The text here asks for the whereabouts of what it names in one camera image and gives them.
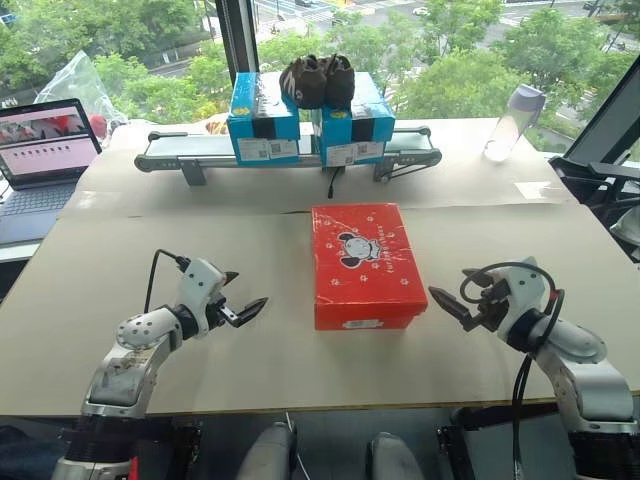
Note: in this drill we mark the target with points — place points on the grey rounded robot leg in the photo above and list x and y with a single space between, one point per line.
395 457
267 450

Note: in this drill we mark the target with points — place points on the clear bottle with purple lid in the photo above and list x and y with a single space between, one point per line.
512 125

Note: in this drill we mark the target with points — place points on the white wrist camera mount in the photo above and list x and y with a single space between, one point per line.
200 295
520 300

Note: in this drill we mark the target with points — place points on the small red object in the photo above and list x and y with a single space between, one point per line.
99 127

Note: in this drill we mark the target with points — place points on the red shoe box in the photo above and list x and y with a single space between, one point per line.
367 250

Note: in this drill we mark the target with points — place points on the black metal stand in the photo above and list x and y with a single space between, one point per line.
607 182

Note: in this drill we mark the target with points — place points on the white hard hat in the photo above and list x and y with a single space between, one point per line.
627 232

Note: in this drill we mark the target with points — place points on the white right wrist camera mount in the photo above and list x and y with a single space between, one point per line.
520 300

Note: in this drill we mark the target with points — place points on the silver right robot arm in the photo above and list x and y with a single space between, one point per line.
580 370

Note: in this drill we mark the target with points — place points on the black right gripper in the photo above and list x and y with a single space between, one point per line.
492 305

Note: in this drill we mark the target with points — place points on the dark slanted window frame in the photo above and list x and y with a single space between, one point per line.
607 105

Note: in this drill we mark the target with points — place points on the clear plastic bag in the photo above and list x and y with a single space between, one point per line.
82 85

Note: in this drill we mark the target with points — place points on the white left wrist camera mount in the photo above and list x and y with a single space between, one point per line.
200 295

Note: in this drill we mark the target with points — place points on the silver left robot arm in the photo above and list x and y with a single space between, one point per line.
127 360

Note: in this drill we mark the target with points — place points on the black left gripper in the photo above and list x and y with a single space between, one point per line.
219 310

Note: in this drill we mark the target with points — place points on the open laptop computer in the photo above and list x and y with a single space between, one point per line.
42 150

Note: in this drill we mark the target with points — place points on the dark window frame post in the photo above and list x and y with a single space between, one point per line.
237 35

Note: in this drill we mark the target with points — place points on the yellow patterned object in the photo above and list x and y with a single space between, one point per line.
218 125

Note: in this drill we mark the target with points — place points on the blue box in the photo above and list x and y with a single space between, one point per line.
247 132
370 135

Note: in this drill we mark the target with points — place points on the grey mini conveyor belt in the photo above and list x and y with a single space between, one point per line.
200 147

